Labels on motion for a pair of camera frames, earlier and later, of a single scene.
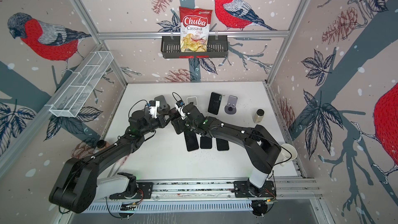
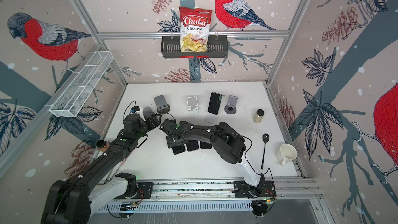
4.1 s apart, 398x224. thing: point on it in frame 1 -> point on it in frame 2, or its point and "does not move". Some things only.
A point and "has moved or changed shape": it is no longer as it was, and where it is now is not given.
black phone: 179,125 has moved or changed shape
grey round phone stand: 164,107 does not move
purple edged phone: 191,140 does not move
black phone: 214,102 does not move
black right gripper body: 192,126 -> 169,143
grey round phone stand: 231,107 does not move
